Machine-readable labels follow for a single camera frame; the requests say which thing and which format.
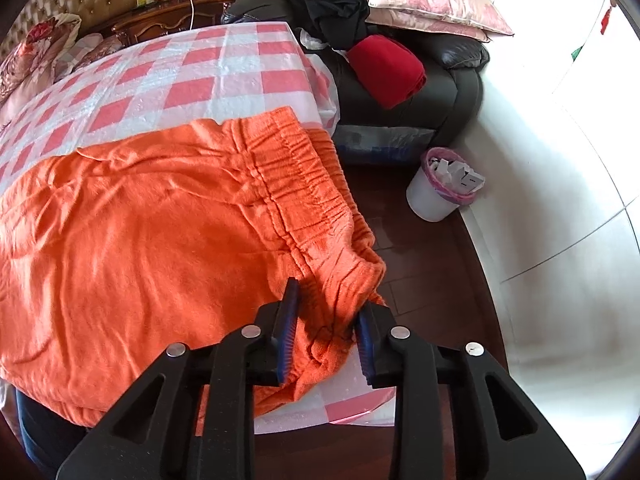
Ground black leather armchair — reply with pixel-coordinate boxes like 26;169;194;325
222;0;491;166

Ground red white checkered tablecloth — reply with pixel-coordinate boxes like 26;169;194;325
0;22;401;433

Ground clear plastic bag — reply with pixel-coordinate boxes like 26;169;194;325
332;126;436;166

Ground white trash bin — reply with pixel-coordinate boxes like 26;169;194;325
406;147;486;222

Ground orange pants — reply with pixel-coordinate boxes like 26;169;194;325
0;106;388;436

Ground person's leg in jeans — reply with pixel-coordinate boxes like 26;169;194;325
15;389;92;480

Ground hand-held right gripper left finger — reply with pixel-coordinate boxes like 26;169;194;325
56;277;303;480

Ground dark grey jacket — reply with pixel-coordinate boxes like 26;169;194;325
221;0;301;26

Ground black clothing pile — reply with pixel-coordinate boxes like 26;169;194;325
280;0;371;51

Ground red folded cloth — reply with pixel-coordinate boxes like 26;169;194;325
347;35;427;110

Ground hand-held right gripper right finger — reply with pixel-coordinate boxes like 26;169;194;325
354;302;587;480

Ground floral bed sheet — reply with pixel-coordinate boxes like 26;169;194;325
0;32;122;128

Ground dark wooden nightstand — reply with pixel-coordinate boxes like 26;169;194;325
110;0;247;47

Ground white packaging scraps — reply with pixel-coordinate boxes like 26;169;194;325
434;157;486;193

